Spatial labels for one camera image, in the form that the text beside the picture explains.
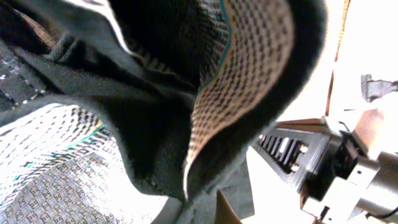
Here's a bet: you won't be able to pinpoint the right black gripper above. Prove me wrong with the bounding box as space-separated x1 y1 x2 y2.
251 116 345 193

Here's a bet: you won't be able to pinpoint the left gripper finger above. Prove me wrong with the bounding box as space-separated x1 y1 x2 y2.
215 189 242 224

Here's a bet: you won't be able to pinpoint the black shorts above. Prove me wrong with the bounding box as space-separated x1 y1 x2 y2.
1 0 327 223

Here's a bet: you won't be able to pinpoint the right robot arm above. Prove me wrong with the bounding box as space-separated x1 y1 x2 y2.
251 116 397 223

